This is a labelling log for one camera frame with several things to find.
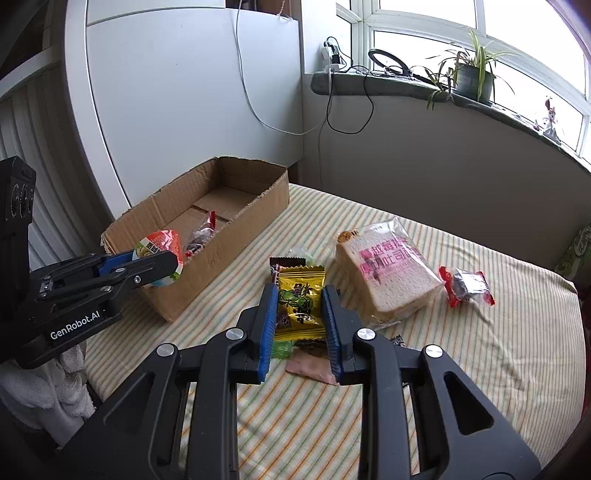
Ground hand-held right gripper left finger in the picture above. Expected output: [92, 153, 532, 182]
[60, 282, 280, 480]

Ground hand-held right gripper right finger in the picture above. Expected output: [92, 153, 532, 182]
[322, 285, 541, 480]

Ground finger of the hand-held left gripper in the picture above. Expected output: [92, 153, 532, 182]
[45, 250, 136, 283]
[38, 253, 181, 304]

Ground jelly cup with orange lid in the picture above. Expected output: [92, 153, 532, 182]
[132, 229, 185, 288]

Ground yellow snack packet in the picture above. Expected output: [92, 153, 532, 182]
[276, 265, 326, 342]

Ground brown cardboard box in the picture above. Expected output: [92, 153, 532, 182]
[100, 156, 291, 324]

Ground bagged sliced toast bread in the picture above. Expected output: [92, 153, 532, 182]
[335, 216, 446, 328]

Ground pink candy packet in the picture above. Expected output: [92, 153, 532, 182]
[285, 348, 338, 385]

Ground red clear snack packet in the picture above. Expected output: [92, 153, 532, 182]
[185, 211, 218, 259]

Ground dark brown candy packet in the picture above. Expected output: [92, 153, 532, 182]
[269, 257, 308, 287]

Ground white towel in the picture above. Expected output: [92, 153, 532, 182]
[0, 342, 100, 446]

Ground translucent green candy packet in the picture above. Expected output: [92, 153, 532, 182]
[286, 244, 315, 268]

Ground white slatted panel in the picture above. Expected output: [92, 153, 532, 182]
[0, 69, 116, 273]

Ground striped bed sheet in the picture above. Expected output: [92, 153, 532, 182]
[85, 182, 583, 480]

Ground red and silver snack packet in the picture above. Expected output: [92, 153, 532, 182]
[438, 265, 496, 308]

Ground white cabinet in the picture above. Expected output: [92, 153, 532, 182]
[65, 0, 305, 222]

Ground grey stone window sill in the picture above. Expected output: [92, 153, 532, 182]
[310, 69, 591, 176]

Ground green patterned cushion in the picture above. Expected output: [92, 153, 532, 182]
[554, 226, 591, 282]

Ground white power strip with chargers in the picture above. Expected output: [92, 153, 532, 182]
[321, 37, 354, 73]

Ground potted spider plant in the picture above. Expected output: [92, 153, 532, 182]
[425, 28, 522, 112]

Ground small figurine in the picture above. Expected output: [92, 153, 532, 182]
[536, 96, 561, 141]

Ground black cable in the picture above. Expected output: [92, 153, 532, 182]
[325, 69, 375, 136]

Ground white cable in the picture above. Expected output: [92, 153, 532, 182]
[235, 0, 333, 137]

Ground black ring light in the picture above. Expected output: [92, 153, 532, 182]
[368, 48, 411, 77]

